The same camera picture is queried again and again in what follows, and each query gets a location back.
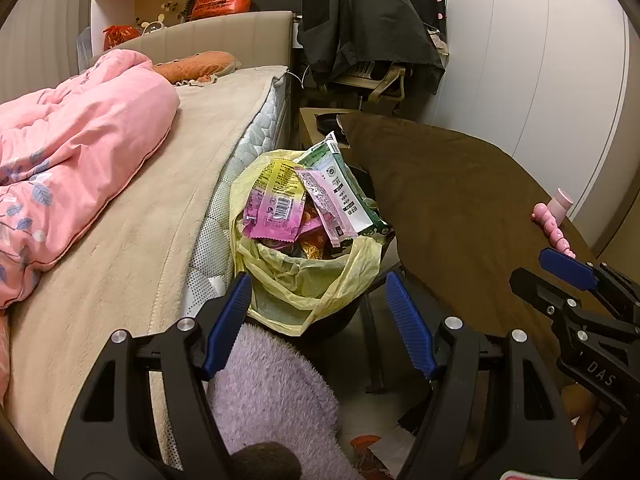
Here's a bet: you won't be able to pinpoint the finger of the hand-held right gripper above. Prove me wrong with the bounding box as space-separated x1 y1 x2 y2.
510 267 581 326
539 247 640 311

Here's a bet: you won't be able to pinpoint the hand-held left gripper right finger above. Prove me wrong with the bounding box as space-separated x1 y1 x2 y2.
385 270 583 480

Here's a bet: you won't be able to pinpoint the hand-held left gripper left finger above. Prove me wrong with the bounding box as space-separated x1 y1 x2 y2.
54 271 253 480

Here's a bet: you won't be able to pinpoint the yellow plastic bin liner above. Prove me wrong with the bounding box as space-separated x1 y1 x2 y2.
230 149 388 337

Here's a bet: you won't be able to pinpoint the black waste bin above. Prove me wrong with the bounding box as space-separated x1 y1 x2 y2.
300 240 401 338

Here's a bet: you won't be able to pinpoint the pink bumpy toy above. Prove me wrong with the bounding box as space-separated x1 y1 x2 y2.
532 202 578 261

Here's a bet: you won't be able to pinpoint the small pink white bottle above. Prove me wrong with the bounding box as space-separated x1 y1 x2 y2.
547 187 573 226

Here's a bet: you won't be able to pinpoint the bed with beige blanket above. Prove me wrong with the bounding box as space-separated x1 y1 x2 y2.
5 65 291 471

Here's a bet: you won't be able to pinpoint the pink yellow snack packet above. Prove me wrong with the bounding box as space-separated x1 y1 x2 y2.
242 159 308 243

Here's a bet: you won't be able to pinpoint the orange printed paper scrap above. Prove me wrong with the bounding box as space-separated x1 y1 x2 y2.
350 435 396 476

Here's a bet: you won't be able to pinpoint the brown fuzzy cloth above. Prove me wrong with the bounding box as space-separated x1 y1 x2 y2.
227 442 303 480

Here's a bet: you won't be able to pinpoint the long pink packet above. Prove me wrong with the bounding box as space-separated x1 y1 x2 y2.
295 167 358 248

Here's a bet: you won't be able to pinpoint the green white snack packet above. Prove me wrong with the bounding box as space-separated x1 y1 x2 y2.
295 131 391 238

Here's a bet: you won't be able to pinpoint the white quilted mattress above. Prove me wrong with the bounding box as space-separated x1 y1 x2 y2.
165 77 293 466

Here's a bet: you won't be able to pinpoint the cardboard box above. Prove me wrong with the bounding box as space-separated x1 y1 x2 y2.
299 107 361 153

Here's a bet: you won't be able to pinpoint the black round disc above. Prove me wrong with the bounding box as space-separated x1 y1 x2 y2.
315 112 346 133

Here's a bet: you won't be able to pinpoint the pink floral duvet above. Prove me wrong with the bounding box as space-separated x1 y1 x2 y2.
0 49 181 401

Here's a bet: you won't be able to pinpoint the beige chair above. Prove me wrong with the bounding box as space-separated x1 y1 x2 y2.
330 60 408 111

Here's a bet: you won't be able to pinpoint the orange frilled pillow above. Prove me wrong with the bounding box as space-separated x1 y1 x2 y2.
152 51 241 86

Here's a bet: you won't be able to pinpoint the beige padded headboard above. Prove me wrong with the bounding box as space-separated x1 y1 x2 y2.
90 10 293 73

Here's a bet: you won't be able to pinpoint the black bag with pink hearts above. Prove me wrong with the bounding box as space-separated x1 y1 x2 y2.
397 0 448 28

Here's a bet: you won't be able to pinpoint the small orange plastic bag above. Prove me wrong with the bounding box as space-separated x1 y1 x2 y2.
103 25 141 51

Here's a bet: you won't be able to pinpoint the black jacket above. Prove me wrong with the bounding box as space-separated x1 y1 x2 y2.
298 0 446 93

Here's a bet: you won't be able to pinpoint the dried flower bunch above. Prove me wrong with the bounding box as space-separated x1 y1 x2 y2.
162 0 193 23

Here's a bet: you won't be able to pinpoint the white vertical blinds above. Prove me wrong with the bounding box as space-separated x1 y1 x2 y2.
0 0 96 106

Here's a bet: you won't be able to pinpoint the black table leg frame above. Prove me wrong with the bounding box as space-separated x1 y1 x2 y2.
362 290 388 393

